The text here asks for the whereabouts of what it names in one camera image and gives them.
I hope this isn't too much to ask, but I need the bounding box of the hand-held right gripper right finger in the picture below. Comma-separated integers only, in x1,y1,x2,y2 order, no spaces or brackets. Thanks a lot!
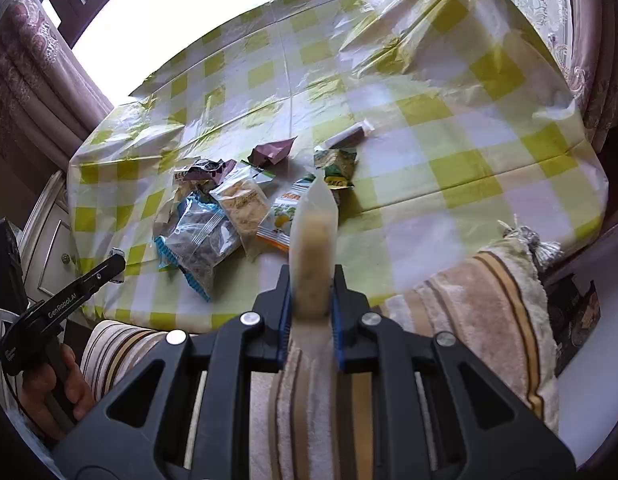
331,265,576,480

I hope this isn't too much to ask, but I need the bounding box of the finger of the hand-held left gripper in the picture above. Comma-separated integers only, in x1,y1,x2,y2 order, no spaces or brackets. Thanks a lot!
70,254,126,298

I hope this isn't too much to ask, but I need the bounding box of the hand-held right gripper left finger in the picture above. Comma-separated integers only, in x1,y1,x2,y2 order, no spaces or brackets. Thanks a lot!
52,266,293,480

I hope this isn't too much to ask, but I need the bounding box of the translucent beige snack packet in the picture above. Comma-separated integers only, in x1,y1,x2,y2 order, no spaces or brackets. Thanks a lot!
288,172,338,361

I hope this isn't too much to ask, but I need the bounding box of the blue-edged clear snack packet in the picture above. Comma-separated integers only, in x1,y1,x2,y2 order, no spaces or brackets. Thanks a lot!
154,192,242,303

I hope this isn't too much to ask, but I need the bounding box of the orange white fruit-print packet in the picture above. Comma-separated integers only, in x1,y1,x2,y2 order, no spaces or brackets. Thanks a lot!
256,175,342,253

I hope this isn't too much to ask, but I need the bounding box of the black white snack packet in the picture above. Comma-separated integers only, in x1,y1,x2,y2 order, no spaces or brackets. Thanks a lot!
176,157,237,186

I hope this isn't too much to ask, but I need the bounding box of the brown stick snack packet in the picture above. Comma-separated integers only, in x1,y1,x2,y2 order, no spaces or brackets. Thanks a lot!
326,121,375,150

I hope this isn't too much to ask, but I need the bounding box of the person's left hand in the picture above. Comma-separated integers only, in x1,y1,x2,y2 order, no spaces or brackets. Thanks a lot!
20,342,97,441

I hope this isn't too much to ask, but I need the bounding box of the white cabinet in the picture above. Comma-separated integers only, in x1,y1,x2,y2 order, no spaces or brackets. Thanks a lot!
19,170,85,321

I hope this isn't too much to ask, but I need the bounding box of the black box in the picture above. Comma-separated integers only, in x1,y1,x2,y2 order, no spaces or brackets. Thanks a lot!
0,219,29,321

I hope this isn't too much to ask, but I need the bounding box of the clear cracker snack packet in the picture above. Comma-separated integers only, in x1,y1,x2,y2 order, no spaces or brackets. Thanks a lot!
209,162,275,261

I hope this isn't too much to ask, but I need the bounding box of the pink flat snack packet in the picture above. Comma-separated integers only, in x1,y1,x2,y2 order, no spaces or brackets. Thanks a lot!
175,167,215,192

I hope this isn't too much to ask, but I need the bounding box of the striped beige cushion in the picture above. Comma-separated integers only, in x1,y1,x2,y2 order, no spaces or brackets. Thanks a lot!
79,215,562,480

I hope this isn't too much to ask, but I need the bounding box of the mauve triangular snack packet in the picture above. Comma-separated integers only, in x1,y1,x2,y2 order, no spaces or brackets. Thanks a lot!
249,136,297,168

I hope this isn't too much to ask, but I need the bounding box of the mauve patterned curtain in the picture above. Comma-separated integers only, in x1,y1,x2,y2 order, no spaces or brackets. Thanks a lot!
0,0,115,196

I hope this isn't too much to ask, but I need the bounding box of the dark printed bag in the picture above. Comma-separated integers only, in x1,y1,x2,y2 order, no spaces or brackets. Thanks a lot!
544,280,602,377

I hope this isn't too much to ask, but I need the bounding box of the yellow checked plastic tablecloth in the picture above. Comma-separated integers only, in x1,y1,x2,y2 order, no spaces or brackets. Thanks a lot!
66,0,610,333

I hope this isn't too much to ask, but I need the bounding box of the white seat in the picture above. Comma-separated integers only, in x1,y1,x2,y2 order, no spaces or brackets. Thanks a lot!
554,240,618,467

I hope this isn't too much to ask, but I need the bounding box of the mauve curtain with lace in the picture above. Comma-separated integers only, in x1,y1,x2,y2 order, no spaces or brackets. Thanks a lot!
509,0,618,153

